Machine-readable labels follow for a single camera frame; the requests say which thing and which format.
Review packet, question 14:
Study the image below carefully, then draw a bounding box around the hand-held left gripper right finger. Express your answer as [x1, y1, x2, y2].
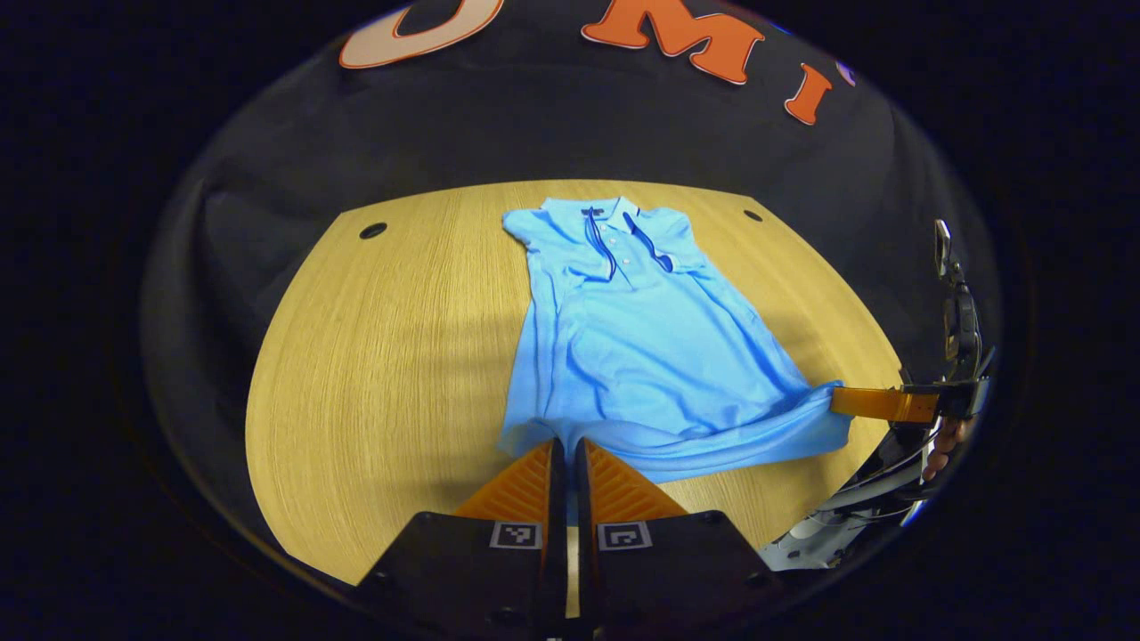
[574, 436, 785, 641]

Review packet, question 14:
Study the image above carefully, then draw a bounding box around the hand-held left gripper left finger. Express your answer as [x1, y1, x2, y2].
[356, 436, 568, 641]

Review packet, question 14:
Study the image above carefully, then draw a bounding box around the light blue polo T-shirt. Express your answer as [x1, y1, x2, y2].
[497, 196, 854, 486]

